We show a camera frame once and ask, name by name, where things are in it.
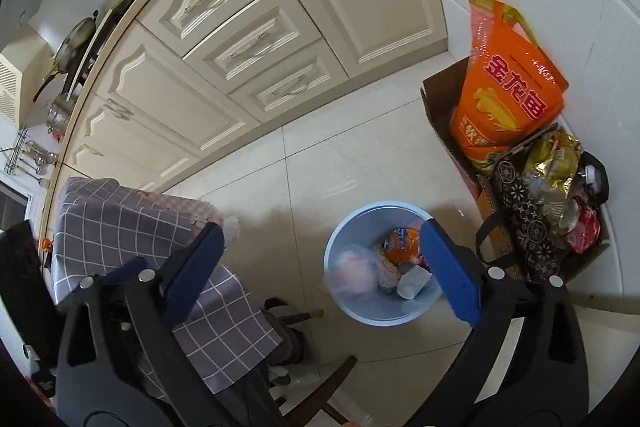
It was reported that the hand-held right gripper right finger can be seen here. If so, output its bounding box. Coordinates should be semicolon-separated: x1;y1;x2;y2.
401;217;591;427

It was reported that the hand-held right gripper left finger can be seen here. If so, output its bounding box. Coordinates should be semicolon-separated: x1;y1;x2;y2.
56;223;237;427

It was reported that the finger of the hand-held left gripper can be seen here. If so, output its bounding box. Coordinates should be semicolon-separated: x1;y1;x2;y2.
92;256;147;290

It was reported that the orange snack packet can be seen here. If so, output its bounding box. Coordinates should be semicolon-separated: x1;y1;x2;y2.
377;227;423;265

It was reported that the clear plastic bag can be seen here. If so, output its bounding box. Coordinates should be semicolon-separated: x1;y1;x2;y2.
332;243;401;303

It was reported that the blue plastic trash bin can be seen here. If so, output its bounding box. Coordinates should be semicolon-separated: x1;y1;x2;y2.
323;202;443;327

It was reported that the white paper cup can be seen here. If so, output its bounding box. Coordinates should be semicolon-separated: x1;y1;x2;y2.
396;264;432;300

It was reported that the grey checked tablecloth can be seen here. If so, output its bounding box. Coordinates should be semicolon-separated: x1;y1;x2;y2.
47;177;283;395

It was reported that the pink checked cloth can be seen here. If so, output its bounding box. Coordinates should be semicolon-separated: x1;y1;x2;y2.
132;189;226;228

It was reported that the orange cardboard box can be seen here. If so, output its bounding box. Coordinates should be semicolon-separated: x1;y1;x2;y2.
475;174;611;285

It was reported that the dark patterned tote bag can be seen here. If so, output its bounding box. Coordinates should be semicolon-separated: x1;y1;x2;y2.
475;151;611;283

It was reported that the metal utensil rack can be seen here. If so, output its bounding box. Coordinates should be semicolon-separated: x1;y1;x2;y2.
0;129;58;188

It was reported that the silver can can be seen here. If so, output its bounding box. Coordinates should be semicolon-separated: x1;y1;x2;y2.
556;199;581;229

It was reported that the red can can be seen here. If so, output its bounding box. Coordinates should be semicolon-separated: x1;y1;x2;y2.
567;197;603;255

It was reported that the gold foil packet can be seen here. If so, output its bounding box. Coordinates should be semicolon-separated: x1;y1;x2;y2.
522;129;585;195

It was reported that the dark wooden chair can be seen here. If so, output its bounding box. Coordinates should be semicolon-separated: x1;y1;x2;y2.
235;297;361;427

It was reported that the steel pot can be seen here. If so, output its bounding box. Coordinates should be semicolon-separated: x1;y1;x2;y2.
45;94;76;138

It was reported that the brown cardboard box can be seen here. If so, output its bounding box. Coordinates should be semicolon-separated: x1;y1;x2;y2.
420;56;501;202

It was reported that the orange printed food bag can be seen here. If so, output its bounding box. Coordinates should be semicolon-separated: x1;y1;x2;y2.
448;7;571;172

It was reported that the cream range hood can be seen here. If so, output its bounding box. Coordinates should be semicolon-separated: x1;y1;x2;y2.
0;0;66;130

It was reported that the cream kitchen cabinet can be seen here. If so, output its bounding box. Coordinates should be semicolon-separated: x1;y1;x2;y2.
37;0;449;228

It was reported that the steel wok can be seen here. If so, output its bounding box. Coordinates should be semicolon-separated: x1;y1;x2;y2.
32;9;101;102

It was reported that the pale orange plastic bag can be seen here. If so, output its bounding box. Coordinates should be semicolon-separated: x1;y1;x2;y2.
467;0;541;58

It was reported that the black gas stove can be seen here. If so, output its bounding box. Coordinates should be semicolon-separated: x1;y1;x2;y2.
32;0;151;108

